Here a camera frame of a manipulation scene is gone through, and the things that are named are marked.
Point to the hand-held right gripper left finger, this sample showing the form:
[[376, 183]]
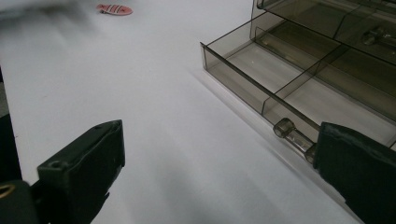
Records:
[[84, 165]]

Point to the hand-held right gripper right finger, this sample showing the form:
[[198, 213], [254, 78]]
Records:
[[358, 165]]

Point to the smoky transparent plastic drawer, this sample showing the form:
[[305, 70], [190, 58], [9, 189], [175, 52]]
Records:
[[274, 71]]

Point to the smoky transparent drawer cabinet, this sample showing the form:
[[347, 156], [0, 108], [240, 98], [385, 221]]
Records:
[[327, 18]]

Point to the smoky transparent closed drawer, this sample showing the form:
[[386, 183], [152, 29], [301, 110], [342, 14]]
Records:
[[367, 31]]

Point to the small pink fish toy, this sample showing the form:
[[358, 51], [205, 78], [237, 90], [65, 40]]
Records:
[[114, 9]]

